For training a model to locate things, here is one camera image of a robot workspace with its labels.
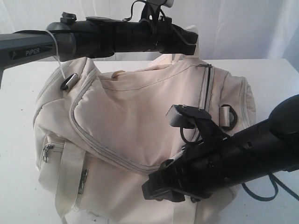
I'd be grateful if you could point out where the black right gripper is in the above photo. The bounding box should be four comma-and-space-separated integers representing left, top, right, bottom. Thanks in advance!
142, 138, 236, 203

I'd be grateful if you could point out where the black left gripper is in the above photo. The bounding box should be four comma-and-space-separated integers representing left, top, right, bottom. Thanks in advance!
72, 18, 198, 58

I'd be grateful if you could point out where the beige duffel bag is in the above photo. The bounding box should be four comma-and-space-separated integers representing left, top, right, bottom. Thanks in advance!
33, 54, 256, 224

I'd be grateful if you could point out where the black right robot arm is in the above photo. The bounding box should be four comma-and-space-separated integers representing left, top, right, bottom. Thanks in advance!
142, 96, 299, 203

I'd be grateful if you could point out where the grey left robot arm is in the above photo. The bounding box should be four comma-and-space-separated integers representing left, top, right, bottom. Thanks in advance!
0, 13, 198, 71

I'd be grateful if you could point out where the white backdrop curtain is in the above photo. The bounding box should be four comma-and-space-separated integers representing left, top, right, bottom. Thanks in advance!
0, 0, 299, 67

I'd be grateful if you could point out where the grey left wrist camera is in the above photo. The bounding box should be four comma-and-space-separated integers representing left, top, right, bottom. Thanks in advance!
147, 0, 174, 8

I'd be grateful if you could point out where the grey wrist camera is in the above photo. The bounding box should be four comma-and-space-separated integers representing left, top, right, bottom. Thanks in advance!
147, 0, 174, 8
165, 105, 212, 129

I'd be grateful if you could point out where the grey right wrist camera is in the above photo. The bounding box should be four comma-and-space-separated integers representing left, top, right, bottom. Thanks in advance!
165, 105, 212, 129

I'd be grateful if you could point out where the white cable tie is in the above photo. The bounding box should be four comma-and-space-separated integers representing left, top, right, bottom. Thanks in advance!
45, 30, 66, 79

